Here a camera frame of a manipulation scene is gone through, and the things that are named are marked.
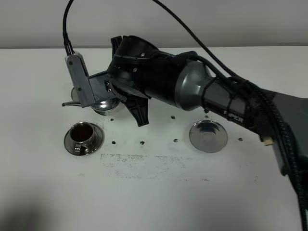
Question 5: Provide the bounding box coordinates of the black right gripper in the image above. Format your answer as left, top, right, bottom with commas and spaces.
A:
107, 36, 185, 127

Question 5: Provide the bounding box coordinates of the stainless steel teapot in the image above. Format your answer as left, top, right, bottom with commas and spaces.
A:
62, 99, 120, 115

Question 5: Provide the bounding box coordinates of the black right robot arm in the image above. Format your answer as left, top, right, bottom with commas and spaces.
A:
107, 36, 308, 175

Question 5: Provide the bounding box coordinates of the steel teapot saucer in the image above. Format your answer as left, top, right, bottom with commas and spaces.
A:
189, 120, 228, 153

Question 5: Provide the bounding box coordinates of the near steel saucer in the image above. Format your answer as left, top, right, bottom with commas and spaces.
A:
64, 121, 104, 156

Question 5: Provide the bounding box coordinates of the near steel teacup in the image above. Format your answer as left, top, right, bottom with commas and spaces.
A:
69, 122, 94, 153

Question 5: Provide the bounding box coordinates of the far steel saucer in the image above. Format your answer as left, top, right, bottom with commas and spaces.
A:
71, 88, 79, 102

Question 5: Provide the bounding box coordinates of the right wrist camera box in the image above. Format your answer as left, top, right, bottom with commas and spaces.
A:
65, 53, 118, 107

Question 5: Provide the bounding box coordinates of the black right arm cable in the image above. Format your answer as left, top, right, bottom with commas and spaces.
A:
62, 0, 308, 231

